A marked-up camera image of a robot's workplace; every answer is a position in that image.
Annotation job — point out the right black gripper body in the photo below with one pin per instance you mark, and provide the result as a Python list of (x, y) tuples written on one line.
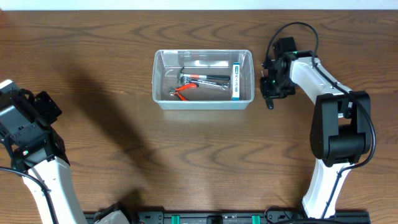
[(276, 87)]

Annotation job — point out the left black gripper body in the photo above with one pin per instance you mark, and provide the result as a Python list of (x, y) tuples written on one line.
[(44, 114)]

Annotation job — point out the black yellow screwdriver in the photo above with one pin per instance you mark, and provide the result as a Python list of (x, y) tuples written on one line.
[(270, 104)]

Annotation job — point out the white blue small box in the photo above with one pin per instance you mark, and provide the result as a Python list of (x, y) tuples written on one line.
[(235, 81)]

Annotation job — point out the silver double ended wrench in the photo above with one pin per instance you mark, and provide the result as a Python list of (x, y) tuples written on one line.
[(222, 85)]

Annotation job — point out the black orange hammer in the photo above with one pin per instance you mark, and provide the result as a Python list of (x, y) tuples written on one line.
[(181, 75)]

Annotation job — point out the orange handled pliers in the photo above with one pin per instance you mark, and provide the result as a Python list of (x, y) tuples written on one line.
[(178, 91)]

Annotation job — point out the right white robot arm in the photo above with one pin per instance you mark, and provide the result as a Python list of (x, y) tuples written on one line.
[(340, 133)]

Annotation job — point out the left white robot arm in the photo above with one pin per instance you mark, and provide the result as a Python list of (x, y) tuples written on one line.
[(37, 152)]

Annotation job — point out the clear plastic container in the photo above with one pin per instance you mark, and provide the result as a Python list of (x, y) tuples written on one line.
[(167, 64)]

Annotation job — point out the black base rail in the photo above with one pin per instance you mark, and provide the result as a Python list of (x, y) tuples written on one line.
[(270, 216)]

